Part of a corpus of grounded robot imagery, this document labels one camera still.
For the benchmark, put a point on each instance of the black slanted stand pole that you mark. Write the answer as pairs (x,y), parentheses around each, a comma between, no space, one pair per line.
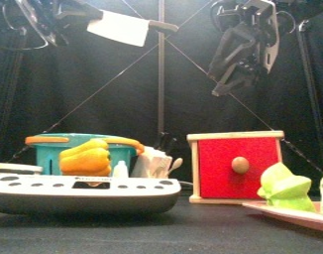
(310,86)

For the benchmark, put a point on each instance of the wooden box with red drawer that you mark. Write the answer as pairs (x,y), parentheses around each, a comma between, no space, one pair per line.
(230,165)

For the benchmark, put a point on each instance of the white spoon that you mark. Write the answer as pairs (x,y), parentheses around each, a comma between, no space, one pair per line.
(176,163)

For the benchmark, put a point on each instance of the white crumpled cloth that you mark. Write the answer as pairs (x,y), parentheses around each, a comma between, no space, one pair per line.
(151,163)

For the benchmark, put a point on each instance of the light green toy lettuce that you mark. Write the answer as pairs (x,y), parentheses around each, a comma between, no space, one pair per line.
(286,188)

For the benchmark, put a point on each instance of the small white toy jug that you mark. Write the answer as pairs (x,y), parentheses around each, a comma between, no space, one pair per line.
(120,170)

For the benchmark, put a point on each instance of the teal pot with orange rim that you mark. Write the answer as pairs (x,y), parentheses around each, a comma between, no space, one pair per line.
(44,155)

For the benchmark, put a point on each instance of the yellow toy bell pepper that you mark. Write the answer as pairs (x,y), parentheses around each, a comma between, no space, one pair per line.
(87,162)

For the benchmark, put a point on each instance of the pink plate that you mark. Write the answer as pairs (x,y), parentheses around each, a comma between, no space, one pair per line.
(296,216)

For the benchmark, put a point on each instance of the white shallow dish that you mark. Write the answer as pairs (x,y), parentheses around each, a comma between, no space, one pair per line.
(16,168)

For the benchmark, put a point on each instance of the vertical metal frame pole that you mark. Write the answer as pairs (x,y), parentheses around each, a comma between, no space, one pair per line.
(160,82)

